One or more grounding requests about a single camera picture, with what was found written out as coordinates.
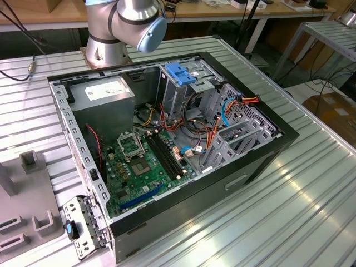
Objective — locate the flat cardboard box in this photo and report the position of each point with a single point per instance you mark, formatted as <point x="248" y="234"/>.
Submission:
<point x="328" y="111"/>

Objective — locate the tan board connector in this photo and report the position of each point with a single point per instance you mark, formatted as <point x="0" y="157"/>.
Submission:
<point x="177" y="154"/>

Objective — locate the green motherboard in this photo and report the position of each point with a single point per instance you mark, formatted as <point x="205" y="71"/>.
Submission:
<point x="139" y="189"/>

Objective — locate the black PC case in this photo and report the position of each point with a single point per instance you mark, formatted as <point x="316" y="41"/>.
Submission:
<point x="194" y="205"/>

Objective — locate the blue expansion slot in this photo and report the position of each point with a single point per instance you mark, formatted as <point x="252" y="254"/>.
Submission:
<point x="142" y="197"/>

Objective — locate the grey power supply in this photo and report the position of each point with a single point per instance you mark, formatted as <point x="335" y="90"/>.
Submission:
<point x="105" y="116"/>

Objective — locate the CPU socket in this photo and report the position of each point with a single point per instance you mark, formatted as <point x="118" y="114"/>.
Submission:
<point x="140" y="167"/>

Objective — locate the metal slat side table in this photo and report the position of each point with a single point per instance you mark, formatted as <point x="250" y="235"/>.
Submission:
<point x="331" y="34"/>

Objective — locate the metal rear bracket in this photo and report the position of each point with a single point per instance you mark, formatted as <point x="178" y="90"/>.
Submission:
<point x="71" y="207"/>

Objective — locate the black case fan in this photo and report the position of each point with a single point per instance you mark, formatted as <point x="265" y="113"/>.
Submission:
<point x="93" y="155"/>

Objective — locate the metal disk bay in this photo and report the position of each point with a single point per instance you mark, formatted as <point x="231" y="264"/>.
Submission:
<point x="222" y="147"/>

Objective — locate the black chipset chip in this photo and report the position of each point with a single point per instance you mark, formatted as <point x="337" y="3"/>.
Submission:
<point x="121" y="194"/>

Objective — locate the metal optical drive cage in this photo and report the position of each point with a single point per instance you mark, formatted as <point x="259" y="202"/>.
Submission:
<point x="172" y="97"/>

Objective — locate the blue plastic drive latch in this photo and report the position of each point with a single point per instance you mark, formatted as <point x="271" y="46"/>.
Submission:
<point x="178" y="73"/>

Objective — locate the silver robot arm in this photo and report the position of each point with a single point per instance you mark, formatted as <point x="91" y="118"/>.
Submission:
<point x="100" y="25"/>

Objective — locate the black RAM slot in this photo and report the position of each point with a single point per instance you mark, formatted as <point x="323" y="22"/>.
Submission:
<point x="170" y="157"/>
<point x="163" y="157"/>
<point x="160" y="157"/>
<point x="167" y="157"/>

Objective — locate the grey parts rack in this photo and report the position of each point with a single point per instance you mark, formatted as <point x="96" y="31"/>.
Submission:
<point x="27" y="194"/>

